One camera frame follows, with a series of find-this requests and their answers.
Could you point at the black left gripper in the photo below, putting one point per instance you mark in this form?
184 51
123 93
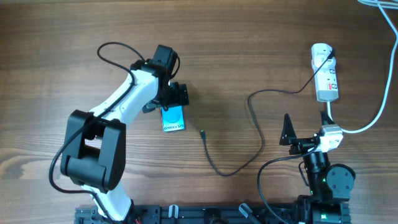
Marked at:
176 99

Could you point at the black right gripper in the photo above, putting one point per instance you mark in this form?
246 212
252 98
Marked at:
289 135

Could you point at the blue screen Galaxy smartphone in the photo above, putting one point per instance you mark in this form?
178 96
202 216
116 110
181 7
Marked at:
173 119

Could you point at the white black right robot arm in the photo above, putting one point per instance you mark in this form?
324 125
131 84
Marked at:
330 184

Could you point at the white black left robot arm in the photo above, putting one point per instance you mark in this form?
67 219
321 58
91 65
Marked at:
93 154

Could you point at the white charger plug adapter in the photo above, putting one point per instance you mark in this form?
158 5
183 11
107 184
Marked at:
323 60

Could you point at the white power strip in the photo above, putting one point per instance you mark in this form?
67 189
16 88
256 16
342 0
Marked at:
326 84

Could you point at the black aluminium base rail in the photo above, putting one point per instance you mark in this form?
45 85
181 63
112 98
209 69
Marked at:
244 213

